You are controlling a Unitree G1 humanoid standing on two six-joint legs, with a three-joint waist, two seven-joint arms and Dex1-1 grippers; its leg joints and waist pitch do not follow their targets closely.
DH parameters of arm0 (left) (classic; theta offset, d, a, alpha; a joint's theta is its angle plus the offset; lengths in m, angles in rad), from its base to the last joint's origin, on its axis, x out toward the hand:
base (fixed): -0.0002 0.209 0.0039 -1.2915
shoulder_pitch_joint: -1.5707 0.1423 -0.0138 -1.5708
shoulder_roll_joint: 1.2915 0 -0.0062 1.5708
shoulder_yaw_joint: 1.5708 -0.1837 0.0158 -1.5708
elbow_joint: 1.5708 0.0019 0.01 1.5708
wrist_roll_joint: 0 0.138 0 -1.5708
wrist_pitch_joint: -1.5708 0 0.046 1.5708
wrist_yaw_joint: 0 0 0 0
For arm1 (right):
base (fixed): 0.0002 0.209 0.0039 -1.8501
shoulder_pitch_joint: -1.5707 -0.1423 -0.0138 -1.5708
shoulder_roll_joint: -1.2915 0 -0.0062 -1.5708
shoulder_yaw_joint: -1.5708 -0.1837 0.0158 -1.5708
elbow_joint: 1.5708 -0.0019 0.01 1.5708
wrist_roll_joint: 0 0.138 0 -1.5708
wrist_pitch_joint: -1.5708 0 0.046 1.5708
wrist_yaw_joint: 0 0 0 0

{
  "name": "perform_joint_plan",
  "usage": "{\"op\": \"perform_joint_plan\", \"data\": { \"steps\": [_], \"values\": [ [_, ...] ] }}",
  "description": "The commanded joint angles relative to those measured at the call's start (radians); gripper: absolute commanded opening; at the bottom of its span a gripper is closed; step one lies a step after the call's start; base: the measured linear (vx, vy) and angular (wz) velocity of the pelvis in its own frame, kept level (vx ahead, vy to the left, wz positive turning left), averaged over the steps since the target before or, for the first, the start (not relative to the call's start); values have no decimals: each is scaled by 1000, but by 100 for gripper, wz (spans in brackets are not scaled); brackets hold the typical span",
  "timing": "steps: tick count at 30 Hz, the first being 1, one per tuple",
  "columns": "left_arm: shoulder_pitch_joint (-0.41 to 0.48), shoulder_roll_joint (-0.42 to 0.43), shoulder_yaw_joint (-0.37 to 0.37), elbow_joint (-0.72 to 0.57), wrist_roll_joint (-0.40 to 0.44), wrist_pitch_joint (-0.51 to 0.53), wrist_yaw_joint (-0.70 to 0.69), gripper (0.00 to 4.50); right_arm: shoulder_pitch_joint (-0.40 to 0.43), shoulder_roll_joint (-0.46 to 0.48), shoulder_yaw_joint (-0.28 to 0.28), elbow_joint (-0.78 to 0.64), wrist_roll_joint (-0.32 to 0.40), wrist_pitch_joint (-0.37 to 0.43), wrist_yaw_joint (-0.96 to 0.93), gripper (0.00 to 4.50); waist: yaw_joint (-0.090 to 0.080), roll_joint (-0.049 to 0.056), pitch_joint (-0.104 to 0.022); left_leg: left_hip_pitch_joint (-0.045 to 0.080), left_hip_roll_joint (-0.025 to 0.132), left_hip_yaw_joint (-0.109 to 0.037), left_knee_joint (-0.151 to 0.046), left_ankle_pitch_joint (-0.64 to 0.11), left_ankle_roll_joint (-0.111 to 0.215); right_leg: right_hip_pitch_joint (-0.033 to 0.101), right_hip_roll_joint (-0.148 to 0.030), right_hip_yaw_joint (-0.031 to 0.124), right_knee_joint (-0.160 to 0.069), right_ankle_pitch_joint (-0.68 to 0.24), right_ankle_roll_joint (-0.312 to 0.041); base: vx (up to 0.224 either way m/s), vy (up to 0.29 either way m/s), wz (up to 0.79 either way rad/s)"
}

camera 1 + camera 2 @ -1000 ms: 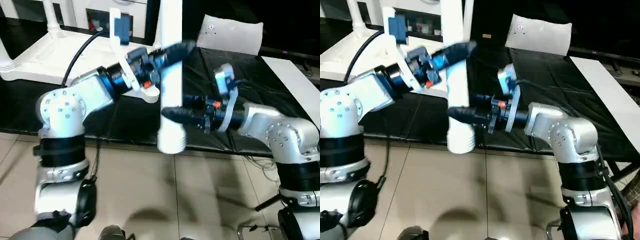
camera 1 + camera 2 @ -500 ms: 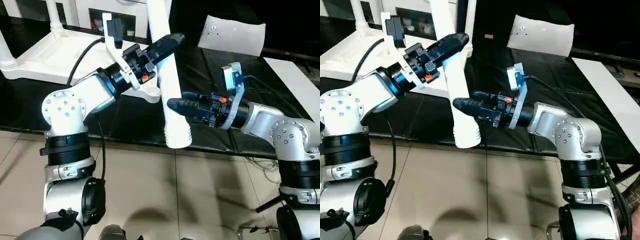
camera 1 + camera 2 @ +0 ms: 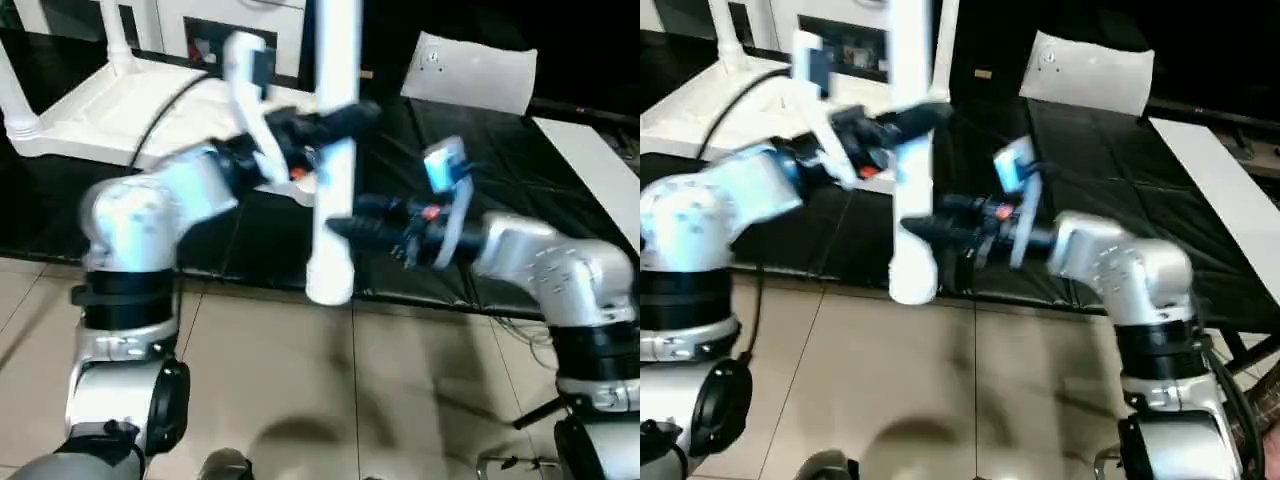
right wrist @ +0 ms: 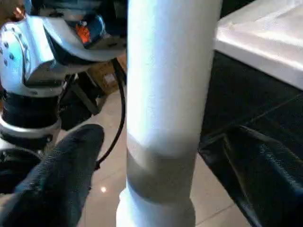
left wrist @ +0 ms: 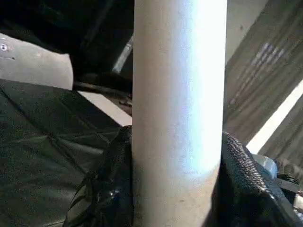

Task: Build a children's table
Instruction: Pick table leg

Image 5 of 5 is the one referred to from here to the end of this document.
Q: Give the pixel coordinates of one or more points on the white plastic table leg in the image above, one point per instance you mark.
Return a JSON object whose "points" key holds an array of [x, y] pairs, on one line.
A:
{"points": [[180, 94]]}

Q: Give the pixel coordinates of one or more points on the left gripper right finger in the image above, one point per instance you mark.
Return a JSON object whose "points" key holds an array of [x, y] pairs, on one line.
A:
{"points": [[251, 194]]}

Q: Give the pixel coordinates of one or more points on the white plastic bag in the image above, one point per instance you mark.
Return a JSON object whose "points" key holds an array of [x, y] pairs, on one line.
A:
{"points": [[33, 64]]}

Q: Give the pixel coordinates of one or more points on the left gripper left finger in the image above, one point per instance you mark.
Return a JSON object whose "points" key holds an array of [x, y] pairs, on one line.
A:
{"points": [[104, 189]]}

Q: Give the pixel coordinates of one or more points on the small blue device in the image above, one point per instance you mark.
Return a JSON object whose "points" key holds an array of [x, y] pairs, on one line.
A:
{"points": [[265, 163]]}

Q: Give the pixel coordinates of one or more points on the black work mat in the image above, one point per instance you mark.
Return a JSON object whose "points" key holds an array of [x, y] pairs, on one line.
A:
{"points": [[38, 142]]}

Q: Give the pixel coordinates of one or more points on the flat white board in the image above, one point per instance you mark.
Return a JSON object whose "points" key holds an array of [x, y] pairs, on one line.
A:
{"points": [[106, 106]]}

